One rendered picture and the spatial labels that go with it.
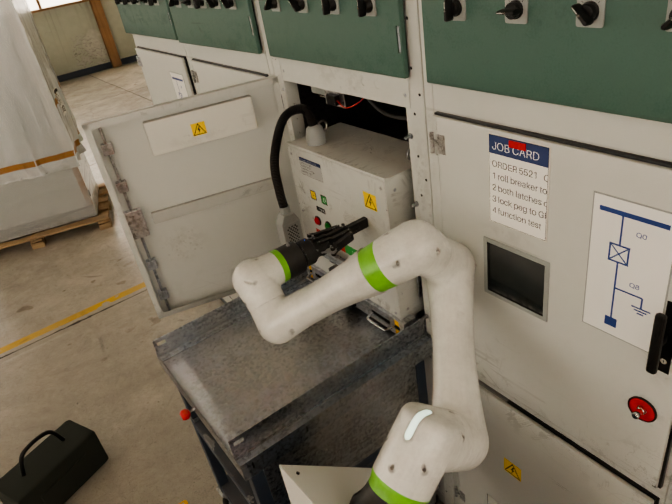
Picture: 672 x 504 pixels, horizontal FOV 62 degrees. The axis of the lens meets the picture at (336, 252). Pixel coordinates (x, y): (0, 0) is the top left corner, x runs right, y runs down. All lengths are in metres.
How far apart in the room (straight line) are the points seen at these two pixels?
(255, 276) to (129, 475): 1.64
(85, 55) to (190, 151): 10.80
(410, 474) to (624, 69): 0.80
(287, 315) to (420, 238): 0.40
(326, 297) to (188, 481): 1.57
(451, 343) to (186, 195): 1.08
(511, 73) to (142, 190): 1.26
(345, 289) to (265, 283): 0.23
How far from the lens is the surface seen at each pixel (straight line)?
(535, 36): 1.12
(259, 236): 2.11
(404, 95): 1.43
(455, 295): 1.34
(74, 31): 12.64
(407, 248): 1.22
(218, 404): 1.73
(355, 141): 1.79
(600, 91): 1.07
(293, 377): 1.73
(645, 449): 1.42
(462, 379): 1.31
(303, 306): 1.37
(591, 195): 1.14
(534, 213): 1.23
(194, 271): 2.13
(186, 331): 1.98
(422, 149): 1.44
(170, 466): 2.82
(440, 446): 1.15
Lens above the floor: 2.01
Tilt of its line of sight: 31 degrees down
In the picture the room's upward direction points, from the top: 10 degrees counter-clockwise
